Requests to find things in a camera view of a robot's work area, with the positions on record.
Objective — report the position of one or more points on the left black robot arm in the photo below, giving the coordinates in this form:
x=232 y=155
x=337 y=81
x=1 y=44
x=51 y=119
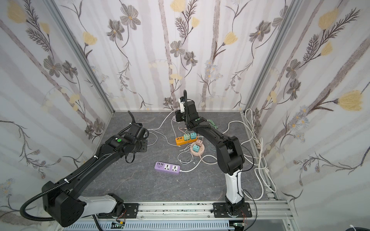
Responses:
x=63 y=200

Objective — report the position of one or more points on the purple power strip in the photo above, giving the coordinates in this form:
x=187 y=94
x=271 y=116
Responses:
x=167 y=168

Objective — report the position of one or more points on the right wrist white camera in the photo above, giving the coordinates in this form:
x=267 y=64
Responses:
x=182 y=104

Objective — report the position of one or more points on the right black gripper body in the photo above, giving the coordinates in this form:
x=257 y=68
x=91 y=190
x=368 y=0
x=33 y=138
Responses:
x=189 y=107

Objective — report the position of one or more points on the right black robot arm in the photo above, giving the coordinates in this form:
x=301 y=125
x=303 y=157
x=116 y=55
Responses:
x=229 y=154

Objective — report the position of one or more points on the orange power strip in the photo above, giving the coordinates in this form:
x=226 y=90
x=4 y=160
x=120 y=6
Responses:
x=180 y=141

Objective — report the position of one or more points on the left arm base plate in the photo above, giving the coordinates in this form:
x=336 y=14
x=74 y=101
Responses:
x=122 y=211

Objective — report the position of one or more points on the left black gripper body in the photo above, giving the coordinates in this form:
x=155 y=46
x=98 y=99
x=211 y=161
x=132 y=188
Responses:
x=136 y=127

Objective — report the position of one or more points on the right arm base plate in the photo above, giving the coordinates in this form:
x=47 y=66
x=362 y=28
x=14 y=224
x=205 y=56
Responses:
x=225 y=210

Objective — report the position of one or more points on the green charger plug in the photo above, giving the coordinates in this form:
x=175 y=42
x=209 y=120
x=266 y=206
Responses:
x=186 y=136

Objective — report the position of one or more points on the pink charger plug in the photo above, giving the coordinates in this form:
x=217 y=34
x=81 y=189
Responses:
x=199 y=142

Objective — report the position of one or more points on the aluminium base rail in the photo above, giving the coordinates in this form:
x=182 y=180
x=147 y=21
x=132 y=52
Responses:
x=194 y=216

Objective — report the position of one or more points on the teal charger plug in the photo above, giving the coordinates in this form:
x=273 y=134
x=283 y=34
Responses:
x=196 y=148
x=193 y=135

